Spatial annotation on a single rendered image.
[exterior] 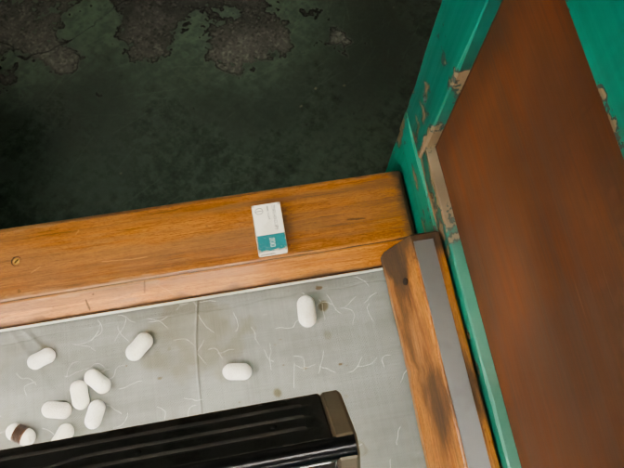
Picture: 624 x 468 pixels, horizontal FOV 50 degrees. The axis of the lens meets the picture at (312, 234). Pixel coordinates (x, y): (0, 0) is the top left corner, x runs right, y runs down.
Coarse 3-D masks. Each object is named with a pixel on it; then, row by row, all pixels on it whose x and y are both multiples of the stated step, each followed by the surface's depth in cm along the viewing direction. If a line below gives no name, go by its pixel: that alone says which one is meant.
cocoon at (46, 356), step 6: (48, 348) 78; (36, 354) 77; (42, 354) 77; (48, 354) 77; (54, 354) 78; (30, 360) 77; (36, 360) 77; (42, 360) 77; (48, 360) 77; (30, 366) 77; (36, 366) 77; (42, 366) 77
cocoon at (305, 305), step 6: (300, 300) 80; (306, 300) 80; (312, 300) 80; (300, 306) 80; (306, 306) 80; (312, 306) 80; (300, 312) 80; (306, 312) 79; (312, 312) 80; (300, 318) 80; (306, 318) 79; (312, 318) 79; (306, 324) 79; (312, 324) 80
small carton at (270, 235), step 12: (264, 204) 81; (276, 204) 81; (264, 216) 81; (276, 216) 81; (264, 228) 80; (276, 228) 80; (264, 240) 80; (276, 240) 80; (264, 252) 79; (276, 252) 80
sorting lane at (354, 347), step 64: (64, 320) 80; (128, 320) 80; (192, 320) 81; (256, 320) 81; (320, 320) 81; (384, 320) 82; (0, 384) 77; (64, 384) 78; (128, 384) 78; (192, 384) 78; (256, 384) 78; (320, 384) 79; (384, 384) 79; (0, 448) 75; (384, 448) 77
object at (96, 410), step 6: (96, 402) 75; (102, 402) 76; (90, 408) 75; (96, 408) 75; (102, 408) 75; (90, 414) 75; (96, 414) 75; (102, 414) 76; (84, 420) 75; (90, 420) 75; (96, 420) 75; (90, 426) 75; (96, 426) 75
